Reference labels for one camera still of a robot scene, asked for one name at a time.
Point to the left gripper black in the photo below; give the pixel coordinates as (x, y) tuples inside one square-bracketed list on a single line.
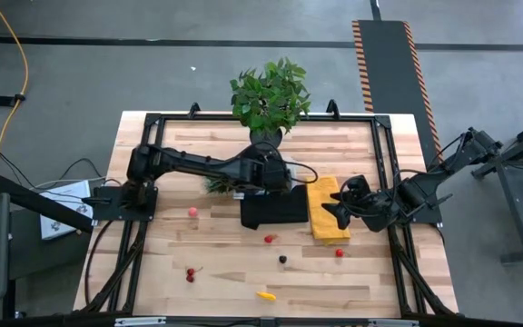
[(270, 172)]

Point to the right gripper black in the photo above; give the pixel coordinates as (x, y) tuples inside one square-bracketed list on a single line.
[(375, 206)]

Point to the small red cherry tomato toy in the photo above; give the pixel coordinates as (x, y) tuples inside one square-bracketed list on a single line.
[(339, 252)]

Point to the red strawberry toy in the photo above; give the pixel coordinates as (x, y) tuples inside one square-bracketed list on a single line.
[(269, 239)]

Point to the black plum toy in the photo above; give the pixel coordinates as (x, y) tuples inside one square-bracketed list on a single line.
[(283, 259)]

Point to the pink peach toy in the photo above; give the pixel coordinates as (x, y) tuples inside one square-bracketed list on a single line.
[(193, 212)]

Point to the red cherry pair toy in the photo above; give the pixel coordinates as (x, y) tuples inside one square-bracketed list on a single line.
[(190, 274)]

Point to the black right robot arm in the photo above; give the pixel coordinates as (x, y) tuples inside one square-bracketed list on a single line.
[(425, 186)]

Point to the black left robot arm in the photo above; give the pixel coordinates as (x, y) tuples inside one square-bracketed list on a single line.
[(189, 161)]

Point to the yellow cloth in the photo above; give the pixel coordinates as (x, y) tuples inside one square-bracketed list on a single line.
[(327, 227)]

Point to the black cloth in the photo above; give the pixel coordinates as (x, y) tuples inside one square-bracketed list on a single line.
[(270, 211)]

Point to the small white label tag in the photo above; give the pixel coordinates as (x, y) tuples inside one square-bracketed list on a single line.
[(239, 194)]

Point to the potted succulent plant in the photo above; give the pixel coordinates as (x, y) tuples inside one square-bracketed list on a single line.
[(216, 185)]

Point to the leafy tree in black pot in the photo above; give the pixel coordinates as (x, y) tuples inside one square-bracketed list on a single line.
[(270, 95)]

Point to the yellow banana toy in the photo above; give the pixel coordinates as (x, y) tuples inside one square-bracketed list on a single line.
[(266, 296)]

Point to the black mat with striped edges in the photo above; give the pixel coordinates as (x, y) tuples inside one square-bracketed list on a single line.
[(388, 68)]

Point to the black metal stand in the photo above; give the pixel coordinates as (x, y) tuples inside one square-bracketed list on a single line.
[(513, 204)]

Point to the white box with logos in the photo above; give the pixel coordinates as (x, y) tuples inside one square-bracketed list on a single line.
[(59, 222)]

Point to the black metal table frame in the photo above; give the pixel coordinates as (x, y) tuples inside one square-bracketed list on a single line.
[(198, 117)]

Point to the small table-level camera box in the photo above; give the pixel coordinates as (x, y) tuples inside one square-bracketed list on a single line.
[(267, 322)]

